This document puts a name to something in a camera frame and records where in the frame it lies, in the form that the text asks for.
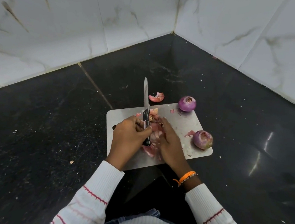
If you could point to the person's right hand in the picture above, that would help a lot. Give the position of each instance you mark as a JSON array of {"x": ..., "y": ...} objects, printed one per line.
[{"x": 171, "y": 145}]

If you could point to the person's left hand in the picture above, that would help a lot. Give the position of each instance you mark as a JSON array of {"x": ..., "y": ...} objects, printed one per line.
[{"x": 127, "y": 137}]

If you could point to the person's right forearm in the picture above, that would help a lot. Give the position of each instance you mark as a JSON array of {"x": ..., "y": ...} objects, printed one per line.
[{"x": 217, "y": 221}]

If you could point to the person's left forearm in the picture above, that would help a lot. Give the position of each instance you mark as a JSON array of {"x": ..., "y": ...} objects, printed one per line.
[{"x": 91, "y": 200}]

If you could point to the red onion with dry roots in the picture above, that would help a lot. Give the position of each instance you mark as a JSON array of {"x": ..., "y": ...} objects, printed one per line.
[{"x": 203, "y": 140}]

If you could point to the onion peel piece off board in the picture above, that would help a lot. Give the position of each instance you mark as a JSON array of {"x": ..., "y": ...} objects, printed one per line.
[{"x": 156, "y": 98}]

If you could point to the orange thread wristband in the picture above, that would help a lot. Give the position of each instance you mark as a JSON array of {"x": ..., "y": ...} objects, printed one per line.
[{"x": 186, "y": 175}]

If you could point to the steel cutting board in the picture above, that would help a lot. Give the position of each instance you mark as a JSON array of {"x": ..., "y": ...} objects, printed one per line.
[{"x": 183, "y": 123}]

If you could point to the pile of onion peels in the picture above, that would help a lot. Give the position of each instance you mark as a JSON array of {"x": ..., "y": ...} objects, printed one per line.
[{"x": 153, "y": 137}]

